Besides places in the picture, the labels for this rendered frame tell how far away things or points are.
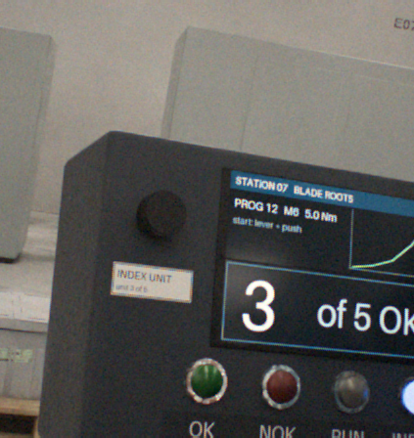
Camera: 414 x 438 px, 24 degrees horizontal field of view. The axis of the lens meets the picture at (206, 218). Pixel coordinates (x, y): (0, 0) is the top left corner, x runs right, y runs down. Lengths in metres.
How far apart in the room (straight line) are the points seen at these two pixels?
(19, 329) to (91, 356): 3.28
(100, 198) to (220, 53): 6.09
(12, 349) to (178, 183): 3.30
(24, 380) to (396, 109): 3.83
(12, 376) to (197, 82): 3.26
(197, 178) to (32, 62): 7.60
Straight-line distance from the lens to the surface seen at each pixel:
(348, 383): 0.61
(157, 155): 0.58
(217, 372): 0.57
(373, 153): 6.83
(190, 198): 0.58
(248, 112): 6.65
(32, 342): 3.86
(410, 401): 0.64
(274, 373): 0.59
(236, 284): 0.59
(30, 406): 3.86
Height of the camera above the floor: 1.25
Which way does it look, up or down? 4 degrees down
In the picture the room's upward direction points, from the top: 10 degrees clockwise
